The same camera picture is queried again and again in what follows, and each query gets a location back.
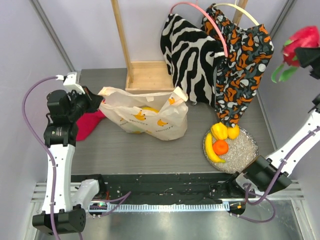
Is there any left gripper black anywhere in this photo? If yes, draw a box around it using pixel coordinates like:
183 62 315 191
67 86 103 121

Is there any fake red dragon fruit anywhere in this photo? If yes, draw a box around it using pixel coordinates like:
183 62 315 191
271 25 320 83

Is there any banana print plastic bag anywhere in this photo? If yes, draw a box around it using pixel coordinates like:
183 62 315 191
98 87 189 141

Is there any fake yellow lemon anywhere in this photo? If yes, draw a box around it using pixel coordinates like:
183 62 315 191
227 124 240 140

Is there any fake yellow bell pepper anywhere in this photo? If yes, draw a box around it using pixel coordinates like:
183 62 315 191
210 122 228 140

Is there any fake yellow banana bunch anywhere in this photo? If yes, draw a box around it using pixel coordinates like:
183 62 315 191
204 133 226 163

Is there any fake orange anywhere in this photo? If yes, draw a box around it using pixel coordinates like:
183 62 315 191
212 140 229 156

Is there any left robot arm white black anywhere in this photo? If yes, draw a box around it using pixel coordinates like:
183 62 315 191
32 86 107 235

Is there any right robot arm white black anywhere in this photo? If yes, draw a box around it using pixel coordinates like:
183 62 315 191
225 95 320 204

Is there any red cloth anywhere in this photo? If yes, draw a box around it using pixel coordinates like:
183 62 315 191
76 107 106 142

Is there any wooden clothes rack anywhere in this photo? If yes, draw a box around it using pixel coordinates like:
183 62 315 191
110 0 248 95

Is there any orange camouflage garment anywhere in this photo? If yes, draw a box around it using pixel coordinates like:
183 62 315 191
206 4 274 128

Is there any black white zebra garment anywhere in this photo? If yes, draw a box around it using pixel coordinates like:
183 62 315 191
160 14 225 107

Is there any speckled silver plate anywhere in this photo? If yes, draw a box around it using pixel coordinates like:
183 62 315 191
202 127 259 174

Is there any pink clothes hanger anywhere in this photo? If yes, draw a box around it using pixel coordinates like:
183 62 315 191
168 1 230 56

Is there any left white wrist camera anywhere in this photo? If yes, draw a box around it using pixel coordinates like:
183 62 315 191
55 71 85 95

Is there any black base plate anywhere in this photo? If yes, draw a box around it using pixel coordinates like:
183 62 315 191
71 172 257 205

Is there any white cable duct strip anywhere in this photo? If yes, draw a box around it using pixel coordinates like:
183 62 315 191
87 202 230 213

